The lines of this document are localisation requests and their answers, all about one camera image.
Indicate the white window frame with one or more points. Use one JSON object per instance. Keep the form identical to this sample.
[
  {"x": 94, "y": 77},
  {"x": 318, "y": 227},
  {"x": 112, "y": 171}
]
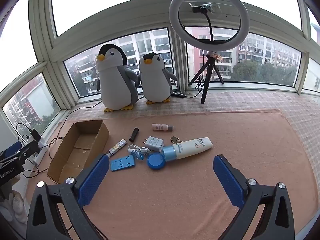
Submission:
[{"x": 43, "y": 30}]

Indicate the blue round lid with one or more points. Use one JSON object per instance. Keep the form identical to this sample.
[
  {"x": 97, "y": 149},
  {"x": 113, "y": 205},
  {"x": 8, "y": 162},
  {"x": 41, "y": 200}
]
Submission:
[{"x": 156, "y": 161}]

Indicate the black tripod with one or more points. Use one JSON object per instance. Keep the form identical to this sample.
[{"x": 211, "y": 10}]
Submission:
[{"x": 207, "y": 80}]

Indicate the checkered cloth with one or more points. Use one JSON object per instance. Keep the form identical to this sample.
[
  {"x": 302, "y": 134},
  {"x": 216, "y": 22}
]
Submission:
[{"x": 250, "y": 101}]

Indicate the white sunscreen tube blue cap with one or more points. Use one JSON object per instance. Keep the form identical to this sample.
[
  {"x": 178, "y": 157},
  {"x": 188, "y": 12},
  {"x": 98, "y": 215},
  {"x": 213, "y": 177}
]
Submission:
[{"x": 190, "y": 148}]

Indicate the large penguin plush toy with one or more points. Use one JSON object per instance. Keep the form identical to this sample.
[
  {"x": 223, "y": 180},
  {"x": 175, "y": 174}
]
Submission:
[{"x": 115, "y": 85}]

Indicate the small penguin plush toy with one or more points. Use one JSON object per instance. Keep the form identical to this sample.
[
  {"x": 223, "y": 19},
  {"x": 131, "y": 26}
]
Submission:
[{"x": 155, "y": 80}]

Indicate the patterned lipstick tube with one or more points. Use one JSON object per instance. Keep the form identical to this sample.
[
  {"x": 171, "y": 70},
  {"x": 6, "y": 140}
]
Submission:
[{"x": 118, "y": 145}]

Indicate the brown cardboard box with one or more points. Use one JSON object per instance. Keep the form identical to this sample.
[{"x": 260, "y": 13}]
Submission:
[{"x": 77, "y": 150}]

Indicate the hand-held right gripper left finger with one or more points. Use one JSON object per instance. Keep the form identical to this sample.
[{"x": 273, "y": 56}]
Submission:
[{"x": 92, "y": 177}]

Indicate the white fluffy cloth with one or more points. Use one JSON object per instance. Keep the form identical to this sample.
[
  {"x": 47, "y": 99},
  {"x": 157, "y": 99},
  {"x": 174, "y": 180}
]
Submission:
[{"x": 15, "y": 205}]

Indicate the black power bank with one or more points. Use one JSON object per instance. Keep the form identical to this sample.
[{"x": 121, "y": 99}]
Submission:
[{"x": 35, "y": 135}]

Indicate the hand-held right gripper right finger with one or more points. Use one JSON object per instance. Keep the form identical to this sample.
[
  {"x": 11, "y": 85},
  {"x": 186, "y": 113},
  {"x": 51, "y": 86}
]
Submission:
[{"x": 228, "y": 177}]

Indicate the black lipstick tube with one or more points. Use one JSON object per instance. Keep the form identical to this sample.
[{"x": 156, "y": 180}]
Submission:
[{"x": 134, "y": 134}]

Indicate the small pink bottle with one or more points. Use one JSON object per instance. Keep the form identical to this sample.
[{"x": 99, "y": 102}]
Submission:
[{"x": 160, "y": 127}]

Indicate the white power strip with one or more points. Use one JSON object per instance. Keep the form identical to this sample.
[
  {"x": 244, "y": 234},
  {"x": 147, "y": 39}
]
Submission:
[{"x": 40, "y": 155}]

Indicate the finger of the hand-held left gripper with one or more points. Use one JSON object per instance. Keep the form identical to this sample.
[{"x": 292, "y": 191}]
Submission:
[{"x": 25, "y": 152}]

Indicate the metal keys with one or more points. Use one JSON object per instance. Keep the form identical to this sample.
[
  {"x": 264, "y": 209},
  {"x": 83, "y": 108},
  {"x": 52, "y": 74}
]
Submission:
[{"x": 175, "y": 139}]

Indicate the white charger adapter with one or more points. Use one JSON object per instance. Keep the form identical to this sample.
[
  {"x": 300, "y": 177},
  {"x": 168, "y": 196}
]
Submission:
[{"x": 154, "y": 143}]

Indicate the small clear blue bottle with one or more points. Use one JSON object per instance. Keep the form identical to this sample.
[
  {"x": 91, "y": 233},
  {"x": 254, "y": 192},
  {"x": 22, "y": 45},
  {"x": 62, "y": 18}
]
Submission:
[{"x": 138, "y": 155}]

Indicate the blue phone stand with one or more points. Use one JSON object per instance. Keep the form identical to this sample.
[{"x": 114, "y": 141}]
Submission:
[{"x": 122, "y": 163}]

